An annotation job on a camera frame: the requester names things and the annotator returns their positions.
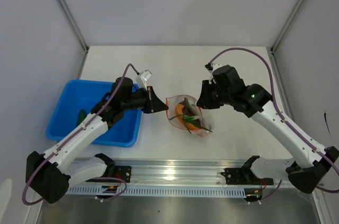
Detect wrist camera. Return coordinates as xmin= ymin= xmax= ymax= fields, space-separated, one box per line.
xmin=136 ymin=69 xmax=152 ymax=89
xmin=204 ymin=62 xmax=222 ymax=74

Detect blue plastic bin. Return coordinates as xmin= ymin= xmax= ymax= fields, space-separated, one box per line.
xmin=46 ymin=79 xmax=142 ymax=147

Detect green toy scallion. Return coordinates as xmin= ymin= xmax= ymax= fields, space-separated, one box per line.
xmin=169 ymin=114 xmax=212 ymax=133

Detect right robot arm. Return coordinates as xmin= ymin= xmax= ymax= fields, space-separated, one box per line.
xmin=197 ymin=63 xmax=338 ymax=194

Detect aluminium mounting rail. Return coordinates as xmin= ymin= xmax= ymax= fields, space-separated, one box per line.
xmin=115 ymin=159 xmax=244 ymax=187

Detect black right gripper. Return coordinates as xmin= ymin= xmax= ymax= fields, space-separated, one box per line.
xmin=196 ymin=80 xmax=233 ymax=110

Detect white slotted cable duct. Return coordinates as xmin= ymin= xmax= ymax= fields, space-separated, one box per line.
xmin=66 ymin=185 xmax=246 ymax=199

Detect grey toy fish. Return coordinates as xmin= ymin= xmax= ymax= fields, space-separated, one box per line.
xmin=180 ymin=98 xmax=201 ymax=117

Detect green toy cucumber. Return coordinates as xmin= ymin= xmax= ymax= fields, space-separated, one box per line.
xmin=77 ymin=109 xmax=87 ymax=125

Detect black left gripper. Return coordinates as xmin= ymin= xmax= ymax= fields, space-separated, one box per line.
xmin=122 ymin=86 xmax=168 ymax=114

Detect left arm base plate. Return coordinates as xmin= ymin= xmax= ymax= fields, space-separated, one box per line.
xmin=104 ymin=166 xmax=132 ymax=183

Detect clear zip bag orange zipper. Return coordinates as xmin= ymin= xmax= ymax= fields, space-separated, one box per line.
xmin=166 ymin=95 xmax=212 ymax=137

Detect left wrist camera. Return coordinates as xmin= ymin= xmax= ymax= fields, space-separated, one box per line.
xmin=136 ymin=69 xmax=152 ymax=89

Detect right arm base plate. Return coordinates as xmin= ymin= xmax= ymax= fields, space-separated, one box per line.
xmin=220 ymin=167 xmax=274 ymax=185

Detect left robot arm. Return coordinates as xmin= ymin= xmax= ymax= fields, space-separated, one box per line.
xmin=22 ymin=77 xmax=168 ymax=205

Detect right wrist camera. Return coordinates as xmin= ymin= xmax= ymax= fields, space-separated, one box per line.
xmin=204 ymin=62 xmax=222 ymax=74

